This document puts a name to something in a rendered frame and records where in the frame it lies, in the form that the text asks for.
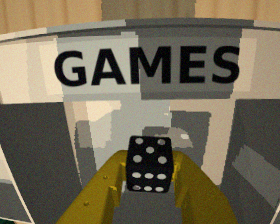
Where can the black die with white pips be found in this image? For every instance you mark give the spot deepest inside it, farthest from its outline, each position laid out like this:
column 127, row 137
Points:
column 149, row 164

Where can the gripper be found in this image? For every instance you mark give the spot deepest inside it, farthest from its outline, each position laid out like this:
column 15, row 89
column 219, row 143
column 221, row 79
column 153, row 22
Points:
column 200, row 200

